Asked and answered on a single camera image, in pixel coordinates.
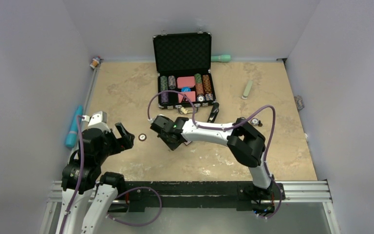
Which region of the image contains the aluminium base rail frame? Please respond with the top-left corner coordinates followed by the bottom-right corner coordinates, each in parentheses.
top-left (40, 181), bottom-right (340, 234)

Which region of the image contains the orange chip stack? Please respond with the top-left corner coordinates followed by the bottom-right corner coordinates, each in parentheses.
top-left (195, 83), bottom-right (205, 102)

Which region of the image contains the pink card deck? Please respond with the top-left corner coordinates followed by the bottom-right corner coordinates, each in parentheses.
top-left (176, 76), bottom-right (196, 89)
top-left (178, 91), bottom-right (196, 103)

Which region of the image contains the mint green flashlight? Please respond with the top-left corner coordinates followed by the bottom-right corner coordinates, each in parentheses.
top-left (211, 55), bottom-right (231, 63)

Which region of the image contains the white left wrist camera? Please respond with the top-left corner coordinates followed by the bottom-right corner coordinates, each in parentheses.
top-left (82, 111), bottom-right (110, 132)

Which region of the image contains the pale green stapler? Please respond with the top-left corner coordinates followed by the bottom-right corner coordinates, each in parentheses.
top-left (242, 80), bottom-right (253, 99)

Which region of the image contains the left poker chip on table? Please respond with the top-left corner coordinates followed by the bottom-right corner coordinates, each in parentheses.
top-left (138, 134), bottom-right (147, 141)

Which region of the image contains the grey chip stack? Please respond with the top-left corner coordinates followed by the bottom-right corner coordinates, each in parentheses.
top-left (168, 76), bottom-right (176, 90)

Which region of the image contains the green chip stack left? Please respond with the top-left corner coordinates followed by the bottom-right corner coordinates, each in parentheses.
top-left (160, 76), bottom-right (168, 92)

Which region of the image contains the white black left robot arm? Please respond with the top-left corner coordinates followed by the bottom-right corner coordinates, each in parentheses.
top-left (56, 111), bottom-right (135, 234)

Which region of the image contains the teal blue handle tool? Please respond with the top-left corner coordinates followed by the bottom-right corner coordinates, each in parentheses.
top-left (64, 105), bottom-right (83, 149)

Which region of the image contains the small orange bottle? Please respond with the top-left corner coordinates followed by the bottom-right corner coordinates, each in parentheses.
top-left (90, 56), bottom-right (102, 69)

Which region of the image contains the green chip stack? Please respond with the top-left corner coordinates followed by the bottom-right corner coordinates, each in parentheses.
top-left (194, 74), bottom-right (202, 84)
top-left (160, 76), bottom-right (168, 92)

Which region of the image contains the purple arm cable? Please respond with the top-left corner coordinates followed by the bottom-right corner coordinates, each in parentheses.
top-left (57, 115), bottom-right (86, 234)
top-left (147, 90), bottom-right (283, 220)

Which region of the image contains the brown chip stack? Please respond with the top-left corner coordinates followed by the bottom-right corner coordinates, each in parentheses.
top-left (202, 75), bottom-right (214, 101)

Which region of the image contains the blue dealer button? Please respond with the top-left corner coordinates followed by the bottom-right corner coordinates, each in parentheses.
top-left (181, 87), bottom-right (191, 92)

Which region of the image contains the pink card deck upper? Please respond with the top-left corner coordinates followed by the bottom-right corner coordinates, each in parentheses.
top-left (176, 76), bottom-right (196, 89)

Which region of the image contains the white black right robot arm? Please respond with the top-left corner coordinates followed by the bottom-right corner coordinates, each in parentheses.
top-left (149, 115), bottom-right (274, 198)

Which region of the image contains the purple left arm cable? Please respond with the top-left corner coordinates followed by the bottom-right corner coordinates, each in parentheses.
top-left (57, 115), bottom-right (86, 234)

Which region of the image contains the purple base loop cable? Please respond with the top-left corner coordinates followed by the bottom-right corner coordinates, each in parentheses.
top-left (108, 186), bottom-right (163, 227)

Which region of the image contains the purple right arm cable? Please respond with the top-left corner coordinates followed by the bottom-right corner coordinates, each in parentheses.
top-left (147, 90), bottom-right (283, 220)

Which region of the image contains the purple chip stack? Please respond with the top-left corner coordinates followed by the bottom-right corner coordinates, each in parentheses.
top-left (160, 92), bottom-right (169, 105)

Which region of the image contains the black poker chip case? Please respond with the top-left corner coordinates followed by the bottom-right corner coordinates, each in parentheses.
top-left (152, 32), bottom-right (216, 109)

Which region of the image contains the black stapler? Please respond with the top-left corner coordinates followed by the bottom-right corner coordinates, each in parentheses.
top-left (207, 102), bottom-right (220, 123)

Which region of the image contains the pink card deck lower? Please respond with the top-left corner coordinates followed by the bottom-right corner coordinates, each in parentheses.
top-left (178, 91), bottom-right (196, 103)

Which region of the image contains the grey object at right wall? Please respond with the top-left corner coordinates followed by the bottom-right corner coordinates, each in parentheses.
top-left (294, 95), bottom-right (305, 111)

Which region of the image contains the green chip stack right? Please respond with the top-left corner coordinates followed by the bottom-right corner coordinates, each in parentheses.
top-left (194, 74), bottom-right (202, 84)

